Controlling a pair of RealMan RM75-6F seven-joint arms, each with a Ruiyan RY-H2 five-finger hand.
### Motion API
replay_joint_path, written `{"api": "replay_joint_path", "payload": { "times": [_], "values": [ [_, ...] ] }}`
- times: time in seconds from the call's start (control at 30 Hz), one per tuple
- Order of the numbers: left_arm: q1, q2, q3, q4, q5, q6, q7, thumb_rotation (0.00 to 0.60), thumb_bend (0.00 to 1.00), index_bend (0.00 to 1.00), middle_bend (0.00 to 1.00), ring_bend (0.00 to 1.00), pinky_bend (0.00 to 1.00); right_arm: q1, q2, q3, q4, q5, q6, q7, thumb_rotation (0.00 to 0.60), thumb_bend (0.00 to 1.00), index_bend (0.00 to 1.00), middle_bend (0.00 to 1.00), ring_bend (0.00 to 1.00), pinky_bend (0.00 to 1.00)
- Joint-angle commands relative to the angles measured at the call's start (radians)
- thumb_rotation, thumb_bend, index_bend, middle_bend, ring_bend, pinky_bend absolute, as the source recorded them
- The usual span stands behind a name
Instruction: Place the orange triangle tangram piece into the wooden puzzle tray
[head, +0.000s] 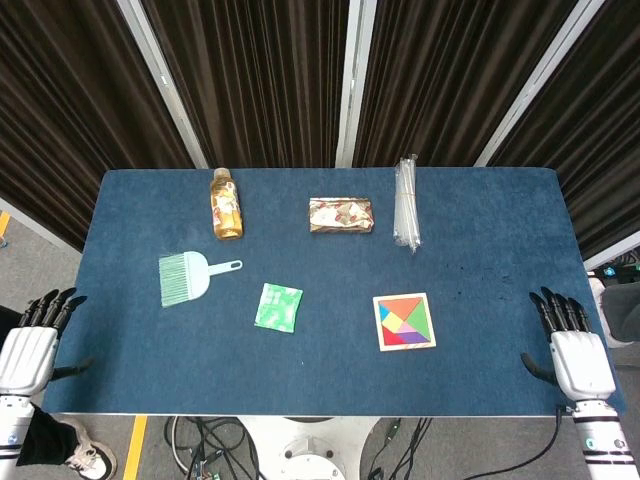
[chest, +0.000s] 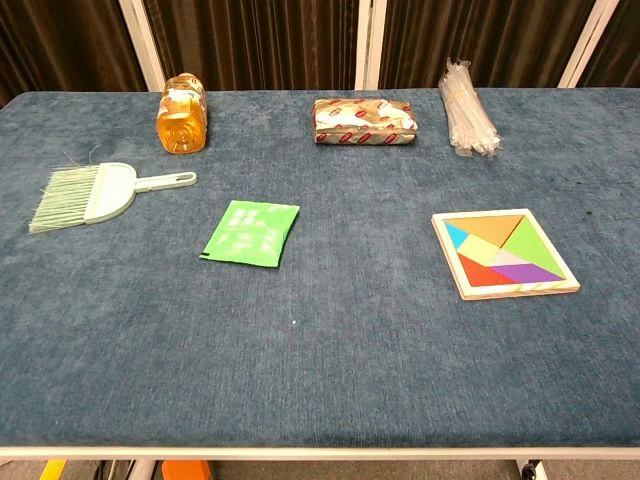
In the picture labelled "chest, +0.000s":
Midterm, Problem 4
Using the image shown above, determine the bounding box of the gold red tissue pack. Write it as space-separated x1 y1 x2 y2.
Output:
312 97 420 147

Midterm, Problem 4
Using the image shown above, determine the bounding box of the orange liquid plastic bottle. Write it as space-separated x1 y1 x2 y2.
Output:
156 72 210 155

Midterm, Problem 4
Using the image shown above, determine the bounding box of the pale green hand brush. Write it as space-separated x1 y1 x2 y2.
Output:
28 161 199 235

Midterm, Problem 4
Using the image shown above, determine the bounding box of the grey metal table edge rail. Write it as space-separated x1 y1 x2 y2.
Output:
0 443 640 480

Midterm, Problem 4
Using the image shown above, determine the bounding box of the blue tablecloth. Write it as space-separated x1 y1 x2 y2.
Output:
0 88 640 448

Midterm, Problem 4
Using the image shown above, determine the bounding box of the white upright frame post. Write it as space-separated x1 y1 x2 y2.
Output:
354 0 388 91

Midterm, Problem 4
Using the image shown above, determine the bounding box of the bundle of wrapped straws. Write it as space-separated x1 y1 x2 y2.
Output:
438 57 503 160

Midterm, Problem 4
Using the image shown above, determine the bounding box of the red triangle puzzle piece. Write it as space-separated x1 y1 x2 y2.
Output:
458 252 519 288

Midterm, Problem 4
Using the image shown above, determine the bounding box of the green triangle puzzle piece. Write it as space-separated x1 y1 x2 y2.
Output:
502 219 564 275

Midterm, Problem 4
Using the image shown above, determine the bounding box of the orange box under table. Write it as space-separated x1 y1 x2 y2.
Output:
160 459 212 480

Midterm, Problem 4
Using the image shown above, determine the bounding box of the dark brown curtain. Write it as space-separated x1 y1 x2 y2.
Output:
0 0 640 109

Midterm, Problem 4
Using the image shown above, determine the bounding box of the yellow square puzzle piece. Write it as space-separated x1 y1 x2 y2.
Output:
457 234 507 265

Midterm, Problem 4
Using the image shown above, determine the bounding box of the white slanted frame post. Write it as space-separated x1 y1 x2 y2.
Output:
118 0 167 93
557 0 619 90

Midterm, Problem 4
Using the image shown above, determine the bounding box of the green sachet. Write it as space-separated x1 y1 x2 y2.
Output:
198 199 301 270

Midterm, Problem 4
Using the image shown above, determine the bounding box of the orange triangle tangram piece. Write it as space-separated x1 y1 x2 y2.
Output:
443 216 526 249

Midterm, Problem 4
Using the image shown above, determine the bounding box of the cyan triangle puzzle piece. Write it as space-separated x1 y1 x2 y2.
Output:
445 222 473 250

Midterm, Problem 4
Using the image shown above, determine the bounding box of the wooden tangram tray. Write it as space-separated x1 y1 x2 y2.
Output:
431 208 582 302

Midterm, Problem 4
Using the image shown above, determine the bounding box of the purple parallelogram puzzle piece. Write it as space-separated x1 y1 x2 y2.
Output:
488 262 566 284

